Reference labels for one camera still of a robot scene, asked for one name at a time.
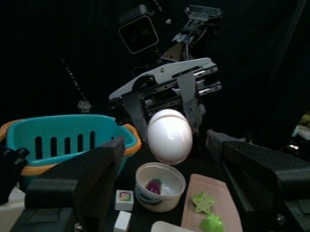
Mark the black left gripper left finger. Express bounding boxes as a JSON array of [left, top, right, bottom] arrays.
[[9, 136, 127, 232]]

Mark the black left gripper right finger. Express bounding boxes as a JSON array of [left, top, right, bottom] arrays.
[[205, 130, 310, 232]]

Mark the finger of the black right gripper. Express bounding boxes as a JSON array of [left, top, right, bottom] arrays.
[[122, 74, 158, 143], [175, 70, 207, 135]]

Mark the white toy egg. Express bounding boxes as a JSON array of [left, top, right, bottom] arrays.
[[147, 108, 195, 167]]

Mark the pink oblong tray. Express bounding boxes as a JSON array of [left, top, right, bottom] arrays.
[[179, 173, 243, 232]]

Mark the white cube with colourful print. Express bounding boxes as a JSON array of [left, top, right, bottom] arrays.
[[114, 188, 136, 212]]

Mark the plain white block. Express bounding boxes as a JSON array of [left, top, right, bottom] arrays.
[[112, 210, 134, 232]]

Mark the light green star toy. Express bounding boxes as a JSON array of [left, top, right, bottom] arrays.
[[190, 191, 217, 214]]

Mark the black lumpy object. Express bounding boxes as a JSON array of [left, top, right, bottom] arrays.
[[0, 147, 31, 206]]

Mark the purple toy piece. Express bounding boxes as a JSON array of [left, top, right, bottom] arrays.
[[144, 178, 163, 195]]

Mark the bright green toy piece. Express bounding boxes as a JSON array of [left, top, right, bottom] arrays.
[[199, 211, 226, 232]]

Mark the teal basket with orange rim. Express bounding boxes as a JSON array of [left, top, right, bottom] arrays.
[[0, 113, 144, 183]]

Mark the white round cup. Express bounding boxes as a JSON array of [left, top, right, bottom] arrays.
[[135, 161, 187, 213]]

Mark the white flat plate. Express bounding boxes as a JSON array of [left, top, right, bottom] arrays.
[[148, 220, 195, 232]]

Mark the thin hanging cable with tag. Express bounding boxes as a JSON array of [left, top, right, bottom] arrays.
[[59, 57, 94, 114]]

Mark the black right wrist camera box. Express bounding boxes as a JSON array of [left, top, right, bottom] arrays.
[[116, 4, 162, 55]]

